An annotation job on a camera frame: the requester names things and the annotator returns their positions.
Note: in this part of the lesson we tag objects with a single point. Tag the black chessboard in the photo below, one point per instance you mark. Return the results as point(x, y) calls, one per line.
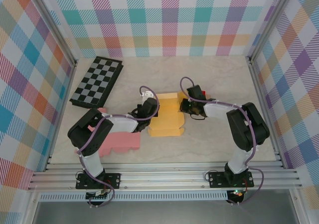
point(97, 82)

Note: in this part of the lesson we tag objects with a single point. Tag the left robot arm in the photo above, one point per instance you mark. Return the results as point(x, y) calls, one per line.
point(119, 124)

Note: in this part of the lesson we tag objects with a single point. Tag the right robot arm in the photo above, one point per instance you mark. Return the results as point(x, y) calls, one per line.
point(216, 112)

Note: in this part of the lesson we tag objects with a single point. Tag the small circuit board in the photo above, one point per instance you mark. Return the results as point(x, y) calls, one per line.
point(98, 195)
point(236, 192)

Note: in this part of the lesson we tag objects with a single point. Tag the yellow paper box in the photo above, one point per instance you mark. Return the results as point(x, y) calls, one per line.
point(167, 119)

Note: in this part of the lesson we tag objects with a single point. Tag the aluminium frame post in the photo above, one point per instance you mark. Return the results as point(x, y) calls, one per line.
point(269, 22)
point(53, 25)

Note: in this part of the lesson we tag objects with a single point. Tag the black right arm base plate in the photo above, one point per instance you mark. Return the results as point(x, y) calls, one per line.
point(215, 179)

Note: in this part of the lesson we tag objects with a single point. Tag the pink paper box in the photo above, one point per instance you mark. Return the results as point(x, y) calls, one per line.
point(122, 142)

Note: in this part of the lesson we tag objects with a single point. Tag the aluminium frame rail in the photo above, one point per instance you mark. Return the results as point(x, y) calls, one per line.
point(162, 175)

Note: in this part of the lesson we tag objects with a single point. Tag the grey metal panel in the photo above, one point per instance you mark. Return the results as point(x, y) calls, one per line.
point(162, 212)

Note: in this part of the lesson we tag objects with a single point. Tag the aluminium side rail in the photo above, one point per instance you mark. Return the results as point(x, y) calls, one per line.
point(61, 114)
point(265, 112)

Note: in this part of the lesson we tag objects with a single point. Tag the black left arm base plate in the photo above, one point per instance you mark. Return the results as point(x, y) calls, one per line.
point(114, 180)

